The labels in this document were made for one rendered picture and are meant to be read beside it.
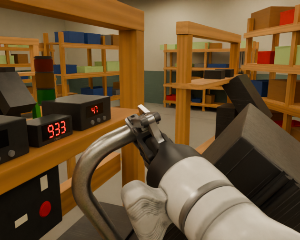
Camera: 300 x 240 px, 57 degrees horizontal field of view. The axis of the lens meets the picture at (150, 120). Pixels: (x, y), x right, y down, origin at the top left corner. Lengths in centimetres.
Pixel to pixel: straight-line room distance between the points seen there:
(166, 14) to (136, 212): 1040
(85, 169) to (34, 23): 1250
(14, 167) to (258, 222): 43
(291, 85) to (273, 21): 101
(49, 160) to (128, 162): 80
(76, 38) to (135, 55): 464
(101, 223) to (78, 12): 62
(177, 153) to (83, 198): 20
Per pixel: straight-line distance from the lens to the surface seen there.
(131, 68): 128
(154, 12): 1088
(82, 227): 90
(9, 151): 58
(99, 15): 101
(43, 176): 64
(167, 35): 1051
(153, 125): 34
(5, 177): 55
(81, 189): 45
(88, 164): 43
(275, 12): 422
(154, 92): 1084
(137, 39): 128
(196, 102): 947
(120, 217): 93
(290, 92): 362
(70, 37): 577
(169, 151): 32
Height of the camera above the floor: 173
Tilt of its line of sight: 13 degrees down
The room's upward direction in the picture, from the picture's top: straight up
